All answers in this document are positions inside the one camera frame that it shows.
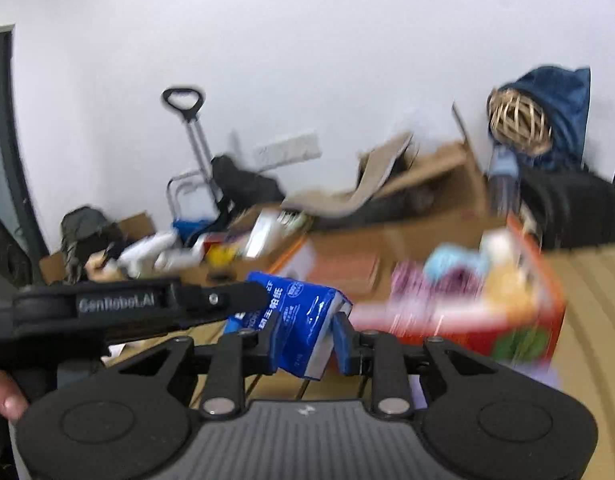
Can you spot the black bag on trolley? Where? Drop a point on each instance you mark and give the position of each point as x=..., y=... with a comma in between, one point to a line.
x=243, y=188

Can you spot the person's left hand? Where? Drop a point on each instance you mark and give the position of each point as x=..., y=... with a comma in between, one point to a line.
x=13, y=403

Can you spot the small brown cardboard box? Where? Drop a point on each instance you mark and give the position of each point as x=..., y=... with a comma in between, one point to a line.
x=258, y=240

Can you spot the white wall socket strip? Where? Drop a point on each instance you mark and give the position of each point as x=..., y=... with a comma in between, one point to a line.
x=290, y=150

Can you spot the dark blue velvet cushion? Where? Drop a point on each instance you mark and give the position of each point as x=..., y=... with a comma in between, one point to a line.
x=564, y=96

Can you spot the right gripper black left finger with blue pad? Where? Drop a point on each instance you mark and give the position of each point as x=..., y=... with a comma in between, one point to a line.
x=226, y=364

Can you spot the large brown cardboard box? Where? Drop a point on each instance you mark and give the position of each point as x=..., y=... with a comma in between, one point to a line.
x=398, y=181

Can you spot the pink satin scrunchie cloth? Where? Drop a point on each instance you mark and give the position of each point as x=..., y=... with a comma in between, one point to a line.
x=410, y=284

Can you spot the dark green backpack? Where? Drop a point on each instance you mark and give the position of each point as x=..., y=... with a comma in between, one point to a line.
x=85, y=231

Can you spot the woven rattan ball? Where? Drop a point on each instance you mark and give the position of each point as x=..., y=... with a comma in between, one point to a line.
x=519, y=122

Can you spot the light blue plush toy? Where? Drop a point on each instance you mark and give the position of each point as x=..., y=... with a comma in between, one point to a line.
x=447, y=258

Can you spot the black suitcase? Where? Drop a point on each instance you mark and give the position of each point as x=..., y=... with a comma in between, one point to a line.
x=573, y=209

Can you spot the red cardboard box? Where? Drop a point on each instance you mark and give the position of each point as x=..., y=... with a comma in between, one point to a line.
x=517, y=318

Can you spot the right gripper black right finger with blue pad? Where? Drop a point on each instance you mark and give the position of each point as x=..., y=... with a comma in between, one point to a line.
x=385, y=360

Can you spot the blue tissue pack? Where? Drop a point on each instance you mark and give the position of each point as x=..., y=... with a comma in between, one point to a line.
x=304, y=340

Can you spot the blue water bottle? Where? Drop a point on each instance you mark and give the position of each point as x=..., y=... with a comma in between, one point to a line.
x=503, y=182

